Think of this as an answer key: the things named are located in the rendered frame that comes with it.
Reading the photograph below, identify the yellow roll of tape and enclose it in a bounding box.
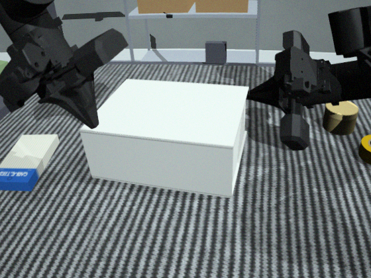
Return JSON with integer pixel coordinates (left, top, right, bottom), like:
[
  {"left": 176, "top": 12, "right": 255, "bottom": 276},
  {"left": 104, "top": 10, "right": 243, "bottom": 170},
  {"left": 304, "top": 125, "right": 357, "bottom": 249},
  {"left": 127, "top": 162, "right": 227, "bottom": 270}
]
[{"left": 358, "top": 135, "right": 371, "bottom": 165}]

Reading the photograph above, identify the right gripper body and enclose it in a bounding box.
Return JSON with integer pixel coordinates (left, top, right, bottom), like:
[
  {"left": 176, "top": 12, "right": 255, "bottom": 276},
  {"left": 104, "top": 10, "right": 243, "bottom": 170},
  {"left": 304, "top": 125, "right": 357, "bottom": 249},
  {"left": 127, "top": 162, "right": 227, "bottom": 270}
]
[{"left": 3, "top": 13, "right": 128, "bottom": 113}]

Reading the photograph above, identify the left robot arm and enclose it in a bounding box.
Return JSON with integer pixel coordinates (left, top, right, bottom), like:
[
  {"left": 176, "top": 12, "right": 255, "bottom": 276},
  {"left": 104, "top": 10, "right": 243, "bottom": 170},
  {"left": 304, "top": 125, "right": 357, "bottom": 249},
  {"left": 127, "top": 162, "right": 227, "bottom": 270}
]
[{"left": 274, "top": 6, "right": 371, "bottom": 101}]

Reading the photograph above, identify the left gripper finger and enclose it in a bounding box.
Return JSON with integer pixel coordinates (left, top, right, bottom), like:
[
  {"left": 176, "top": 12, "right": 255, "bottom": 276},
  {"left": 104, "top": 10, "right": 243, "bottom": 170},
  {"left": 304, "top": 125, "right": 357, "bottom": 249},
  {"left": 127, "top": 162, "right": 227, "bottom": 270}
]
[
  {"left": 247, "top": 87, "right": 289, "bottom": 114},
  {"left": 249, "top": 76, "right": 285, "bottom": 94}
]

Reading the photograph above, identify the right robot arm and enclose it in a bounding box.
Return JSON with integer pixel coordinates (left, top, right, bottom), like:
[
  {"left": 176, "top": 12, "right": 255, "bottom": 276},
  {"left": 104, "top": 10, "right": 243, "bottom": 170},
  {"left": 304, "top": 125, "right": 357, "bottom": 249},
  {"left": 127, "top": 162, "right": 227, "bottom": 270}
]
[{"left": 0, "top": 0, "right": 60, "bottom": 106}]

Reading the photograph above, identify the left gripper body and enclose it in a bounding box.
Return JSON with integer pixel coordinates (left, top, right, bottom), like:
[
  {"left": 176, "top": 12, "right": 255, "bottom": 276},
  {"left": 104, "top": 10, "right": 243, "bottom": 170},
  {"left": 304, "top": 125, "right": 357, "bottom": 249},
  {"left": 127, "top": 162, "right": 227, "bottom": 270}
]
[{"left": 280, "top": 30, "right": 343, "bottom": 151}]

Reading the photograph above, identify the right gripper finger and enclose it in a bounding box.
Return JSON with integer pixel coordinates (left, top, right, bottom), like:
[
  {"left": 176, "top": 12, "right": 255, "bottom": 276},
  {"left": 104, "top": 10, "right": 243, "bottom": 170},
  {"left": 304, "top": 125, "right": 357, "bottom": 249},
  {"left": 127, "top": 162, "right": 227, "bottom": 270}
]
[
  {"left": 38, "top": 83, "right": 93, "bottom": 129},
  {"left": 59, "top": 69, "right": 99, "bottom": 128}
]

